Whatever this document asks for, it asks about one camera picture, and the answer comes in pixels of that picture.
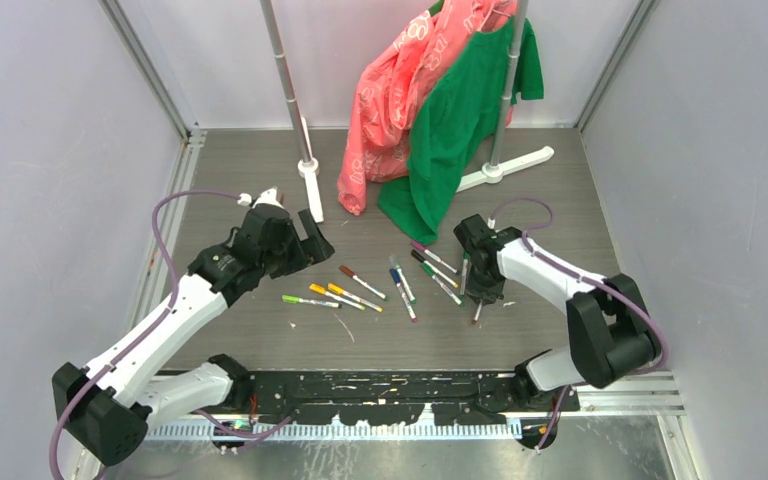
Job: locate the light green capped marker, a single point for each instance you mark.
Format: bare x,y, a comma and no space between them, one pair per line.
321,303

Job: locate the dark green capped marker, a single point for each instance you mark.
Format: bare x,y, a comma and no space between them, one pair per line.
464,273

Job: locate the clothes rack pole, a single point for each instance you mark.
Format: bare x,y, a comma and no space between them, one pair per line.
506,106
308,166

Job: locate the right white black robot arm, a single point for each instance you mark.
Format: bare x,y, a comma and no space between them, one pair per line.
610,333

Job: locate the right clothes rack pole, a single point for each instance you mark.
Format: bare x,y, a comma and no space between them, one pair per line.
506,106

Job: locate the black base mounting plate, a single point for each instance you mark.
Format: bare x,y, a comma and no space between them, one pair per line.
393,397

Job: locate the left clothes rack pole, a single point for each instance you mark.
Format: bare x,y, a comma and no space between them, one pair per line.
308,166

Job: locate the orange capped marker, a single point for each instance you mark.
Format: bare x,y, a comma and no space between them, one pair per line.
324,291

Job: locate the brown capped marker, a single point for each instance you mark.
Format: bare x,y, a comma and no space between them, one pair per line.
368,286

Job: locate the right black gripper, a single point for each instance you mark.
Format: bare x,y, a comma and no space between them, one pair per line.
489,294

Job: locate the green t-shirt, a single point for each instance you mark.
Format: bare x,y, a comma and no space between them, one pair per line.
476,59

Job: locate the clear capped green marker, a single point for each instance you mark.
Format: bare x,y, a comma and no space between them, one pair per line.
403,279

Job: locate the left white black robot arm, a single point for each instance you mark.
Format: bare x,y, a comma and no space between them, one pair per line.
108,406

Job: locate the perforated metal rail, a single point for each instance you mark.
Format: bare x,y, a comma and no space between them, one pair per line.
199,429

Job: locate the magenta capped marker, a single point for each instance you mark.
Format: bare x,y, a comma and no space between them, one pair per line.
476,314

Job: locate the blue capped marker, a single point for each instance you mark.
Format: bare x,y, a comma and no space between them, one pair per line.
403,294

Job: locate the pink patterned garment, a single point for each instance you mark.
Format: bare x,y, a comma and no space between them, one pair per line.
393,87

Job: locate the yellow capped marker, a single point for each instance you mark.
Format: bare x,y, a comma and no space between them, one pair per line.
341,291

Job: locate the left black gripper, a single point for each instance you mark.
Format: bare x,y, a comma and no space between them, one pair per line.
319,247

